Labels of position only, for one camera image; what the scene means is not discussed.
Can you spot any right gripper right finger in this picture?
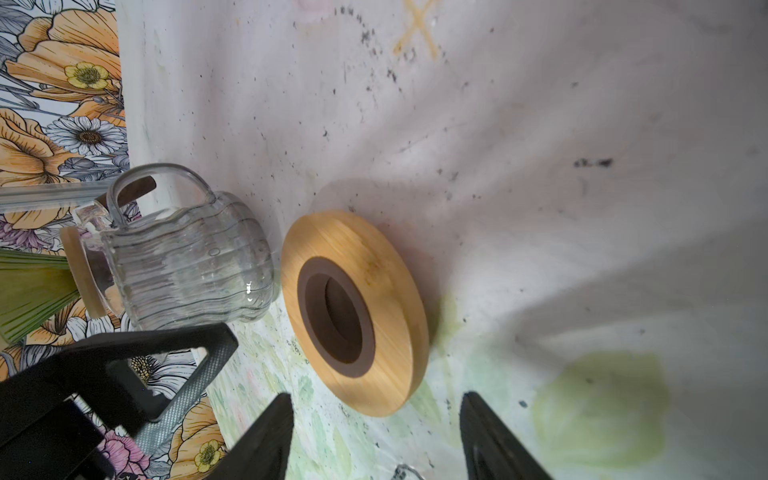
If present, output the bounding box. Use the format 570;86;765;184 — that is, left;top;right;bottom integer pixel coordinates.
460;391;552;480

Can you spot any grey ribbed glass pitcher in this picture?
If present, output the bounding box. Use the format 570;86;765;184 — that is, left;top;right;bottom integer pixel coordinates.
99;163;275;330

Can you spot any left corner frame post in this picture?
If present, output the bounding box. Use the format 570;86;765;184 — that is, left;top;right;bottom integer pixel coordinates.
1;179;112;214

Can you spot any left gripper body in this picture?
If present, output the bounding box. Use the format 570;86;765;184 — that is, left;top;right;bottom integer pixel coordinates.
1;386;114;479

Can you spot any clear glass carafe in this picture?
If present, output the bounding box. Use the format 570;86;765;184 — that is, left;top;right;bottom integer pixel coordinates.
72;176;157;236

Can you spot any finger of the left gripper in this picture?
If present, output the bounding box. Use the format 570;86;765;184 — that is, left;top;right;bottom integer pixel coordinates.
1;323;238;454

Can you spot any green glass dripper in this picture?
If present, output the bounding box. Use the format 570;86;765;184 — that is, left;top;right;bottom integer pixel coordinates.
1;248;79;349

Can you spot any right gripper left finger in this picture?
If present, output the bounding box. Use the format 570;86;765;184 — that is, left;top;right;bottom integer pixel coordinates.
207;393;294;480

